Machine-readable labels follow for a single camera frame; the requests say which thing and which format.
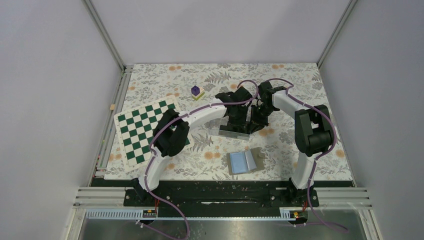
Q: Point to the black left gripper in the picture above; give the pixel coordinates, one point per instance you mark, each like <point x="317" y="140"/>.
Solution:
<point x="239" y="123"/>

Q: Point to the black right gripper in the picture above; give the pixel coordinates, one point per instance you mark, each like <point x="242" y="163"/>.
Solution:
<point x="259" y="124"/>

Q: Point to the clear acrylic card tray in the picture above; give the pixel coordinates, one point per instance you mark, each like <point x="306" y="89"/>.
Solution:
<point x="213" y="129"/>

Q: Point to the grey card holder wallet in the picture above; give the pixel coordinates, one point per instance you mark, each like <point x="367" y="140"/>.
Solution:
<point x="244" y="162"/>

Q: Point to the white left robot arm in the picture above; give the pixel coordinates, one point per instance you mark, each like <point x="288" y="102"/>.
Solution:
<point x="169" y="136"/>

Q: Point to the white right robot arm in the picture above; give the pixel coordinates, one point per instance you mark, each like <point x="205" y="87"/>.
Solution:
<point x="314" y="135"/>

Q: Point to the floral table cloth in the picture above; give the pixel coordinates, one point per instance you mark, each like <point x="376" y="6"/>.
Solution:
<point x="206" y="159"/>

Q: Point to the purple yellow cube stack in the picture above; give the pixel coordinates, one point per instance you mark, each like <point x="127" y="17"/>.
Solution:
<point x="197" y="92"/>

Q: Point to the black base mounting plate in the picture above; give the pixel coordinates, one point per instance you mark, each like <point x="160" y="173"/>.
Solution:
<point x="216" y="198"/>

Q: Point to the green white chessboard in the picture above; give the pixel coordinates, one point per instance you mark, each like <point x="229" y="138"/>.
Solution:
<point x="135" y="130"/>

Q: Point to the grey slotted cable duct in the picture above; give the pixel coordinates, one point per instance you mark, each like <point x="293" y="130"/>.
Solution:
<point x="148" y="215"/>

